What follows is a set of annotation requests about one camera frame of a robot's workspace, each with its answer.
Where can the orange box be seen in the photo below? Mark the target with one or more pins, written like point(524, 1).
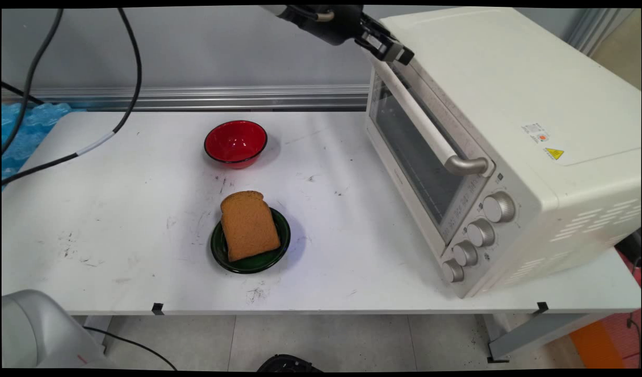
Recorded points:
point(595, 345)

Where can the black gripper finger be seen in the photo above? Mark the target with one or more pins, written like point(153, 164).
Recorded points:
point(377, 29)
point(389, 52)

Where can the red bowl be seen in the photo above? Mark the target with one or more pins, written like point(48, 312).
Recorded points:
point(236, 141)

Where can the aluminium profile post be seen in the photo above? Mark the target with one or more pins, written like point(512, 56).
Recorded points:
point(593, 29)

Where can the brown bread slice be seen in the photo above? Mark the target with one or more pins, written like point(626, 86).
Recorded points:
point(247, 225)

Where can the grey rounded robot base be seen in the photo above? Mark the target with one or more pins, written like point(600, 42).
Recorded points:
point(33, 330)

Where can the grey table leg brace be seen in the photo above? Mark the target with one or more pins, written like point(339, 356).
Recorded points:
point(535, 335)

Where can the blue plastic bag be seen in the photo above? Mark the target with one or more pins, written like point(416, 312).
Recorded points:
point(33, 125)

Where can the large silver oven knob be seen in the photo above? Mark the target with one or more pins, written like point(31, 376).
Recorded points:
point(499, 207)

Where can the black object on floor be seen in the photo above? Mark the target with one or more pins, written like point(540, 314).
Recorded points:
point(286, 363)

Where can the white table leg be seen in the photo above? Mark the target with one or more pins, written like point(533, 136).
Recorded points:
point(97, 330)

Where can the aluminium rail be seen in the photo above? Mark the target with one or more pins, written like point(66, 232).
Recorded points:
point(221, 98)

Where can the dark green plate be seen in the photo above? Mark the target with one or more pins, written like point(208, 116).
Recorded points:
point(255, 264)

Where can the yellow warning sticker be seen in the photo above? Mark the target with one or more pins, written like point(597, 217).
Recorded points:
point(554, 154)

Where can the cream toaster oven body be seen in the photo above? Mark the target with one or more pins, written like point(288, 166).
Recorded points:
point(509, 78)

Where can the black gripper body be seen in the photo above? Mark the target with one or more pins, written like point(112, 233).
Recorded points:
point(326, 23)

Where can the black tape piece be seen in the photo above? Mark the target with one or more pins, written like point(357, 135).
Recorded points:
point(158, 309)
point(542, 308)

